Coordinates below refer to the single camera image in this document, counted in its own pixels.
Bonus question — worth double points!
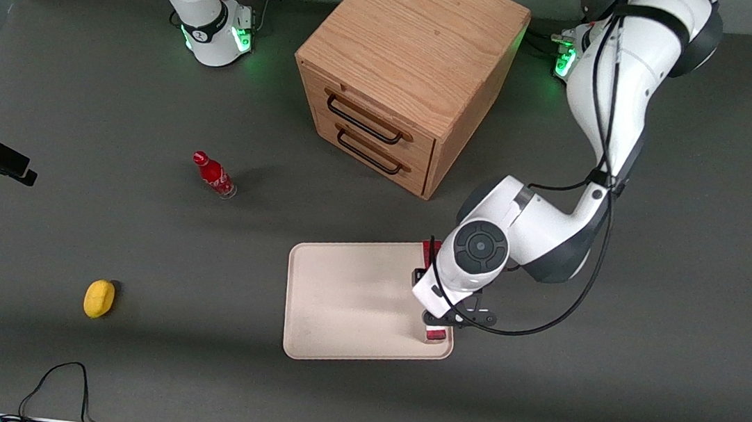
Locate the red tartan cookie box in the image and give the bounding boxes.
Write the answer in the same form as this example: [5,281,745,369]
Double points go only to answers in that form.
[411,239,459,346]

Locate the wooden two-drawer cabinet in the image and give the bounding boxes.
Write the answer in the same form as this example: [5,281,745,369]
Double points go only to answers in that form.
[281,0,534,210]

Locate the wooden drawer front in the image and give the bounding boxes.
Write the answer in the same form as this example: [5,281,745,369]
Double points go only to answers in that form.
[305,103,438,200]
[292,67,443,172]

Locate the yellow lemon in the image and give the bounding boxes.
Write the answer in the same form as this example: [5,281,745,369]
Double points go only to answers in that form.
[82,278,117,321]

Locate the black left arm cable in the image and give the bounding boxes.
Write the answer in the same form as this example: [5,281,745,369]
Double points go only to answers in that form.
[420,0,641,347]

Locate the red soda bottle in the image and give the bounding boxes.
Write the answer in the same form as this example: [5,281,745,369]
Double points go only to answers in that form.
[188,150,241,201]

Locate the black left arm base cables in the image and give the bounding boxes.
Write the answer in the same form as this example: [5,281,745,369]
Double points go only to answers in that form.
[524,17,578,59]

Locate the black wire drawer handle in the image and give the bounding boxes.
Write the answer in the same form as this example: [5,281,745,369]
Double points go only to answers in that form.
[323,92,408,147]
[334,127,407,177]

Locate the beige plastic tray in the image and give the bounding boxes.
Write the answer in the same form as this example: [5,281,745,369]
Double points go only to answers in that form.
[278,228,464,376]

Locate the black looped table cable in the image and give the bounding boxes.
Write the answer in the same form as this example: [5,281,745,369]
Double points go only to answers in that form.
[17,357,97,422]

